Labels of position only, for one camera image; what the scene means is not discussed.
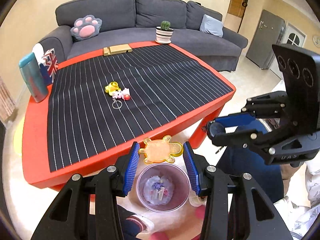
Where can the light blue cushion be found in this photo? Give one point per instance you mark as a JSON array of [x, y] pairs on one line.
[[212, 26]]

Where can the purple trash bin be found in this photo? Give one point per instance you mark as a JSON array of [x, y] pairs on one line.
[[162, 187]]

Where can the person right hand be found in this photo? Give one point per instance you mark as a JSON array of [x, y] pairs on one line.
[[287, 171]]

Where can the pink pig toy keychain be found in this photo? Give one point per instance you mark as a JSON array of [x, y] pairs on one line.
[[122, 94]]

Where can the black striped table mat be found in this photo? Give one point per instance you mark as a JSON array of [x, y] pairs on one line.
[[84, 121]]

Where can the potted cactus striped pot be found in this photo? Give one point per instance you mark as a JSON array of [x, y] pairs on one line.
[[164, 33]]

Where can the dark grey sofa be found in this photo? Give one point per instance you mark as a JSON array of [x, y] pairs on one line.
[[128, 21]]

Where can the yellow toy keychain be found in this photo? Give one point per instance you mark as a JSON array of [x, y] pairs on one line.
[[112, 87]]

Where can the orange turtle toy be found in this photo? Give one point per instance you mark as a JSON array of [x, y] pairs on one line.
[[160, 150]]

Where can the union jack tissue box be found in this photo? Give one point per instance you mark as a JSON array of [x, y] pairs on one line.
[[47, 62]]

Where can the wooden block stand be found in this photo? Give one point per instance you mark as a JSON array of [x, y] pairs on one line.
[[117, 49]]

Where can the small black object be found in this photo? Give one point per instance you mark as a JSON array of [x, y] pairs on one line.
[[213, 129]]

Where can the paw shaped cushion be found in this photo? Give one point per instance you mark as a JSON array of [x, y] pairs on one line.
[[86, 27]]

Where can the left foot black shoe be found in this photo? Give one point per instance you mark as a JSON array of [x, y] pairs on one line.
[[132, 224]]

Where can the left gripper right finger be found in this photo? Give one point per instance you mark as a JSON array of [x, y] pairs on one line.
[[236, 207]]

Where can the teal thermos bottle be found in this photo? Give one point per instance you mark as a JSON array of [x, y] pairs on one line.
[[33, 78]]

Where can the grey refrigerator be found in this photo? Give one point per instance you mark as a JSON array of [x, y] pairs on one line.
[[270, 30]]

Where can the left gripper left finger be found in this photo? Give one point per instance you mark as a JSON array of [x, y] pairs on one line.
[[67, 216]]

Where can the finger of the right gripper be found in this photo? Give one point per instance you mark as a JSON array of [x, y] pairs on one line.
[[232, 137], [237, 119]]

